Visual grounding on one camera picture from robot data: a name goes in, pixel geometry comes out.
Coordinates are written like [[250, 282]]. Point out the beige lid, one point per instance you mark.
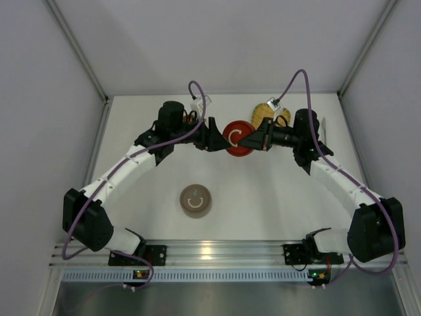
[[195, 197]]

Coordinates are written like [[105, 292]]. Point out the yellow bamboo tray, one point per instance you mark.
[[282, 117]]

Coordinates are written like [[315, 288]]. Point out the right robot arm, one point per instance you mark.
[[377, 225]]

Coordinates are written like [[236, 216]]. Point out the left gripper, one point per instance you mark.
[[206, 135]]

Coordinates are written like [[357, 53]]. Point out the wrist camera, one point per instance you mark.
[[197, 104], [275, 105]]

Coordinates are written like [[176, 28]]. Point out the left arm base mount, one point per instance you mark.
[[153, 254]]

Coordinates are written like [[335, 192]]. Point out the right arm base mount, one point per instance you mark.
[[304, 254]]

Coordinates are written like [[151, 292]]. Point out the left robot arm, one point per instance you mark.
[[85, 212]]

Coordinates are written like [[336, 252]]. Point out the red lid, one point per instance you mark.
[[233, 133]]

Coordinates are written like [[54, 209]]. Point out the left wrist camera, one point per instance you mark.
[[197, 104]]

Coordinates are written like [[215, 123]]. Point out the left frame post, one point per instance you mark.
[[76, 48]]

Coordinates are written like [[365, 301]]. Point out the aluminium front rail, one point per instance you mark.
[[194, 254]]

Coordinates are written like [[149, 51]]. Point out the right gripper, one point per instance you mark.
[[267, 135]]

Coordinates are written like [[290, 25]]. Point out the beige steel container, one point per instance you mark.
[[196, 214]]

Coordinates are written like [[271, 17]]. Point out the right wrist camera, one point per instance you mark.
[[275, 105]]

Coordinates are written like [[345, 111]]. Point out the metal tongs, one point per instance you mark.
[[324, 131]]

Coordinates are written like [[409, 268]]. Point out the slotted cable duct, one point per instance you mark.
[[188, 275]]

